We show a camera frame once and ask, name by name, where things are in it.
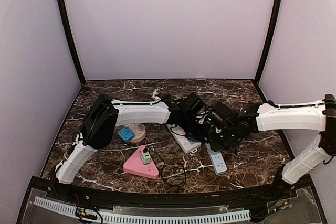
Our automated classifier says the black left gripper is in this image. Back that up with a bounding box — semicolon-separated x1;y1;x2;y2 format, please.
181;114;211;144

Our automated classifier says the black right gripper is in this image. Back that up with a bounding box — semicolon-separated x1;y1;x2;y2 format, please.
208;125;240;152

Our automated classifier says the white multi-socket power strip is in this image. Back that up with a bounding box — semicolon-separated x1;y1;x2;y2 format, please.
166;125;202;154

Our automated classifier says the light blue power strip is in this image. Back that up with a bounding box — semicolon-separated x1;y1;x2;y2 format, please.
205;143;227;175

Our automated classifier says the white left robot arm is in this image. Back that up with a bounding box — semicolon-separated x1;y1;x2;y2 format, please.
53;93;205;201

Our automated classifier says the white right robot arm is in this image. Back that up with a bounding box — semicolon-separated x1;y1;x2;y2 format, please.
204;94;335;200

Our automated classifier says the round pink power socket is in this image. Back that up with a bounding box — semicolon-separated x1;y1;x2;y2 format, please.
125;124;146;143

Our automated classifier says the blue square plug adapter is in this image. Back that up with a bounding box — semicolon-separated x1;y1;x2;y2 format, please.
118;126;135;143

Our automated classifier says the pink triangular power socket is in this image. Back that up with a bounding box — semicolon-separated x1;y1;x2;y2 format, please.
123;145;159;179

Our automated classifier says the green charger adapter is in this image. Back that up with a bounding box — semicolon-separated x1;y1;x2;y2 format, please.
140;148;151;165

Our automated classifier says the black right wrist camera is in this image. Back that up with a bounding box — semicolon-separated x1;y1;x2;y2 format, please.
206;102;238;129

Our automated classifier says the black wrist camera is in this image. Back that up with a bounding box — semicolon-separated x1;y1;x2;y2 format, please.
206;102;238;129
179;92;206;115

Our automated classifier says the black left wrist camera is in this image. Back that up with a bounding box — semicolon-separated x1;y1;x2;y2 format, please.
179;92;206;115

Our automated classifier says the black looped charger cable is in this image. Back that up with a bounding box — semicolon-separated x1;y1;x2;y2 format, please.
145;145;187;187

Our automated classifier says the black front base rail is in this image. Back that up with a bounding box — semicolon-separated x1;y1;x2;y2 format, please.
14;174;332;223

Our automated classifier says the white slotted cable tray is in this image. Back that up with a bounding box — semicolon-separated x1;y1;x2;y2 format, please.
33;196;250;223

